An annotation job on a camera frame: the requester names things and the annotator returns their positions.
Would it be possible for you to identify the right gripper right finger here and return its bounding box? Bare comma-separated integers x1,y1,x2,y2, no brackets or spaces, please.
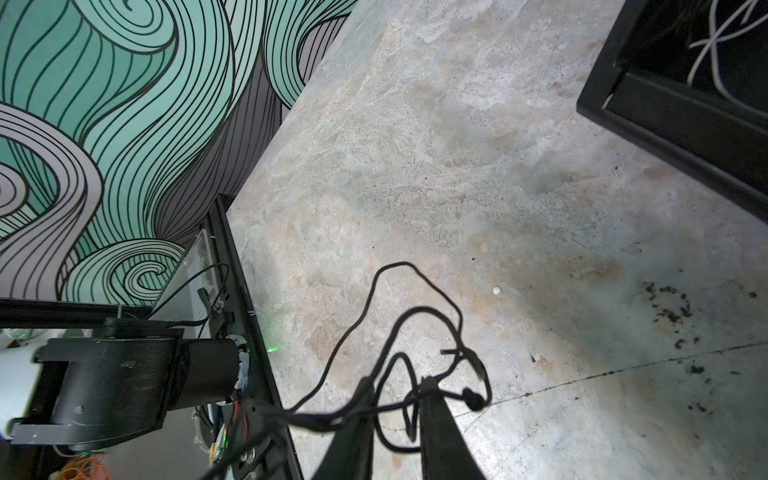
419,377,485,480

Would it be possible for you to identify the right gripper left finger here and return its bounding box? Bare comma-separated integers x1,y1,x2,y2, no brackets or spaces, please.
313,377,374,479

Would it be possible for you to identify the red black cable bundle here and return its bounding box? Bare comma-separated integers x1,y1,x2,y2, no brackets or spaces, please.
197,261,494,480

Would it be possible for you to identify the white cable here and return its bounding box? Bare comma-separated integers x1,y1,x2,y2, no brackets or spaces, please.
686,0,768,109

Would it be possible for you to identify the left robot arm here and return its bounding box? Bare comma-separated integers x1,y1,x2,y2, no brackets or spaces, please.
10,327,248,451

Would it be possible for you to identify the black plastic bin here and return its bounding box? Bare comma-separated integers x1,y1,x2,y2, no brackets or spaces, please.
577,1,767,220

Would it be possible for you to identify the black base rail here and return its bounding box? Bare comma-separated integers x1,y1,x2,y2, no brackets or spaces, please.
201,194,303,479

